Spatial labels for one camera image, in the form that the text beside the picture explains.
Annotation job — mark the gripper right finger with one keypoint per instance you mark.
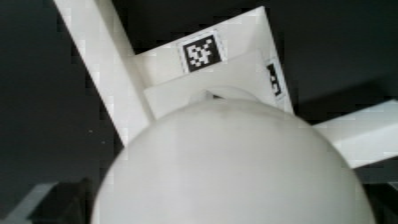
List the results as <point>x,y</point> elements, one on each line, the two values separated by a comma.
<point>383,196</point>

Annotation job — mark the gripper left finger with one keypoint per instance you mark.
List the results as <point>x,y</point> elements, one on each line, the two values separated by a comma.
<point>58,204</point>

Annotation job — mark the white lamp bulb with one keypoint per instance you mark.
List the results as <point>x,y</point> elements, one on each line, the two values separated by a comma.
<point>230,165</point>

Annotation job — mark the white lamp base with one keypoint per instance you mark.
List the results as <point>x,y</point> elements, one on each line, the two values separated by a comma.
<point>216,64</point>

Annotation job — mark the white right wall block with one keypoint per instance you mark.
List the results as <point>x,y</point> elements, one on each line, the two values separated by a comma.
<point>364,134</point>

